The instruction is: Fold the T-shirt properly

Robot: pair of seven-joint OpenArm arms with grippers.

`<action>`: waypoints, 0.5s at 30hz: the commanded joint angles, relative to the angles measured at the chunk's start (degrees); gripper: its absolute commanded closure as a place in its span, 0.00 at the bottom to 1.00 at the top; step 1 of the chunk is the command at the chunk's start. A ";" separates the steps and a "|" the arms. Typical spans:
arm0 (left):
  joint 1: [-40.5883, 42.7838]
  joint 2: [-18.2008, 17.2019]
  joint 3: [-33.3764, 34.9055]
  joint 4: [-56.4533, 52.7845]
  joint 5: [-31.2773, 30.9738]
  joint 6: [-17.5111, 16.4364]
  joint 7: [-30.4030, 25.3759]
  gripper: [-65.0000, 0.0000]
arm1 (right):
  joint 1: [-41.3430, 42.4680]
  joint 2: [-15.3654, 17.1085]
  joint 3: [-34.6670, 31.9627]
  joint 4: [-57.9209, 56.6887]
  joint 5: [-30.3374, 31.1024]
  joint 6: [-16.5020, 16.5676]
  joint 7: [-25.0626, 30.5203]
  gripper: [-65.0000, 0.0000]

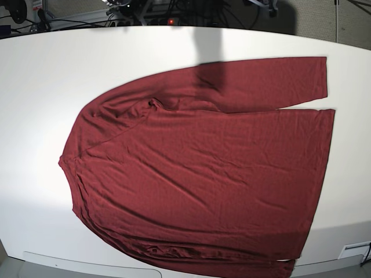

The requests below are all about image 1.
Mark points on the dark red long-sleeve T-shirt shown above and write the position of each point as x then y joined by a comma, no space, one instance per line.
210,170

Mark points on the white label plate on table edge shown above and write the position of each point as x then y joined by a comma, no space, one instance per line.
351,250

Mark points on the black power strip red switch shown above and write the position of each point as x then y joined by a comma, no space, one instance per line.
144,22

